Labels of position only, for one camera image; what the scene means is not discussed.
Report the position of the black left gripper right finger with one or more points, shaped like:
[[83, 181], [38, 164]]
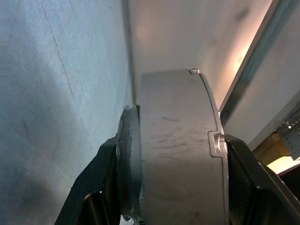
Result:
[[253, 182]]

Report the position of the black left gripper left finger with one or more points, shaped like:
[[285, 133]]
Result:
[[89, 178]]

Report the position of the grey cylindrical motor housing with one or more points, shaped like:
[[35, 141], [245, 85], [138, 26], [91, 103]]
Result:
[[178, 152]]

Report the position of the grey motor housing lid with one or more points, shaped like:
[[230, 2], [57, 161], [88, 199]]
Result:
[[220, 147]]

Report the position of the blue cloth mat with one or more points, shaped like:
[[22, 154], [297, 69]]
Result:
[[58, 93]]

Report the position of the perforated metal bracket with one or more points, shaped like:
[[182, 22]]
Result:
[[290, 138]]

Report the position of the aluminium frame rail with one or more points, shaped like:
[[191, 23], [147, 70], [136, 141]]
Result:
[[255, 70]]

